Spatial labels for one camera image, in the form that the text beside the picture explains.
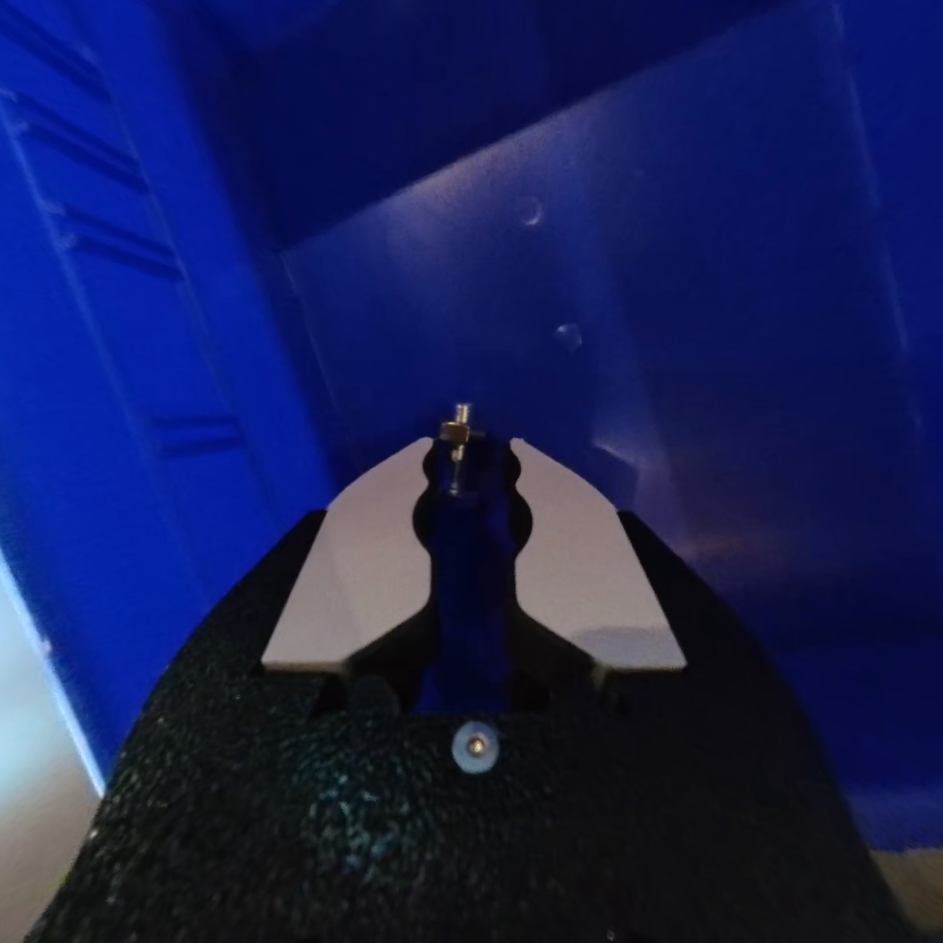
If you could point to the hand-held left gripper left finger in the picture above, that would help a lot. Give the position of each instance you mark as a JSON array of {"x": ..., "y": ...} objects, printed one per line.
[{"x": 346, "y": 574}]

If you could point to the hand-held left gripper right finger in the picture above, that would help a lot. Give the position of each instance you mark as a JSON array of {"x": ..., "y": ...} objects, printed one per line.
[{"x": 597, "y": 574}]

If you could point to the blue plastic bin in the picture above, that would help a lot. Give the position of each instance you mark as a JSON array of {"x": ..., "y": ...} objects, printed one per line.
[{"x": 663, "y": 295}]

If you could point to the metal hex nut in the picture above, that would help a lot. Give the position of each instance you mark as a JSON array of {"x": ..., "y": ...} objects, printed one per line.
[{"x": 451, "y": 431}]

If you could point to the silver hex bolt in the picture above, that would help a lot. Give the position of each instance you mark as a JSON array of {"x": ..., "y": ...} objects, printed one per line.
[{"x": 460, "y": 471}]

